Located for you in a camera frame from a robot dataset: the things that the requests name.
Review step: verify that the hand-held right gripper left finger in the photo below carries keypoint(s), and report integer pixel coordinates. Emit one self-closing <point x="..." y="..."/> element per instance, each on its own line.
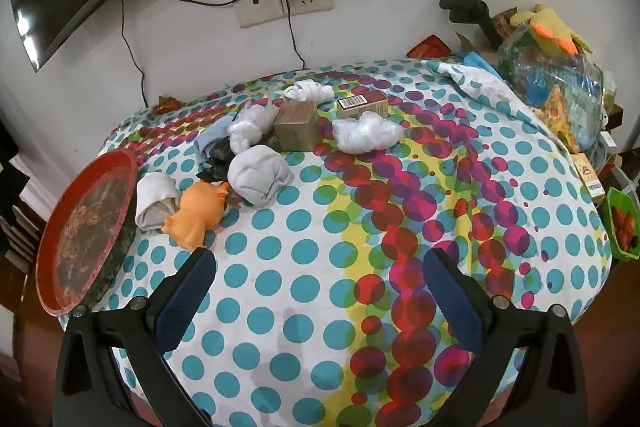
<point x="185" y="302"/>

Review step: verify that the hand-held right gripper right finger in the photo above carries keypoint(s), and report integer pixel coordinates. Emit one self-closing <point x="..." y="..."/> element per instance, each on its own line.
<point x="455" y="302"/>

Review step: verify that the red round tray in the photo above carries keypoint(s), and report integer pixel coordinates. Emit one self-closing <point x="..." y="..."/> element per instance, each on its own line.
<point x="85" y="227"/>

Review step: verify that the clear plastic bag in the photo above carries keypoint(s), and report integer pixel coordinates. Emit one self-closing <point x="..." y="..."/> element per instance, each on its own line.
<point x="365" y="132"/>

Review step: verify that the small brown barcode box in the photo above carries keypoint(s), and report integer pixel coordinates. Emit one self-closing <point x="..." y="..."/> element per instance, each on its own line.
<point x="365" y="104"/>

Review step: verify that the white knotted sock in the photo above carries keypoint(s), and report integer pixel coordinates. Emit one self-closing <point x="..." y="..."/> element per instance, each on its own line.
<point x="310" y="93"/>

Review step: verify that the orange toy figure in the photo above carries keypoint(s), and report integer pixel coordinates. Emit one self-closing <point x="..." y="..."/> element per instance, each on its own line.
<point x="197" y="212"/>

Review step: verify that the polka dot cloth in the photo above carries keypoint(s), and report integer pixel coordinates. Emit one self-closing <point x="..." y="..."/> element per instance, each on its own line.
<point x="310" y="257"/>

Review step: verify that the grey-white rolled sock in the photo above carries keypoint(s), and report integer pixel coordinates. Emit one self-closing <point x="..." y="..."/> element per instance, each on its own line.
<point x="260" y="174"/>

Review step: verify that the light blue cloth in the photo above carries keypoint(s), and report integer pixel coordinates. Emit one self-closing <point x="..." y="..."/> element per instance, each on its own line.
<point x="210" y="142"/>

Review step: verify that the green basket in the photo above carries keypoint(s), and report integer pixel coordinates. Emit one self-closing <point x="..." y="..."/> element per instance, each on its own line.
<point x="612" y="207"/>

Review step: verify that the yellow box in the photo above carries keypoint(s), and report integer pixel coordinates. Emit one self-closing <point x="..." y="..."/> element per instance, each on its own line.
<point x="592" y="179"/>

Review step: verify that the white twisted sock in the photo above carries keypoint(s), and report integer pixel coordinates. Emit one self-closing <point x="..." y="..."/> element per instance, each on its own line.
<point x="250" y="127"/>

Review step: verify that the small orange wrapper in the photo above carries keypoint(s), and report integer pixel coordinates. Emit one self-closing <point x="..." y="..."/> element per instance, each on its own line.
<point x="166" y="104"/>

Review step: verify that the large brown box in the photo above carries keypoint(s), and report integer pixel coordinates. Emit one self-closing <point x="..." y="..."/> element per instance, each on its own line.
<point x="295" y="127"/>

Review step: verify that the plastic bag of goods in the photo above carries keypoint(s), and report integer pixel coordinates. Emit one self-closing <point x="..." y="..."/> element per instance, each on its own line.
<point x="545" y="77"/>

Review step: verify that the red snack packet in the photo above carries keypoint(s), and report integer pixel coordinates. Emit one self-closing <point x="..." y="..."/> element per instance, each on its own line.
<point x="431" y="47"/>

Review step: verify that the cardboard piece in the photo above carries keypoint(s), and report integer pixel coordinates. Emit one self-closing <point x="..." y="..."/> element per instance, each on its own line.
<point x="470" y="43"/>

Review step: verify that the yellow plush toy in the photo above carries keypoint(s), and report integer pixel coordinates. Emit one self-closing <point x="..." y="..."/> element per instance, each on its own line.
<point x="550" y="32"/>

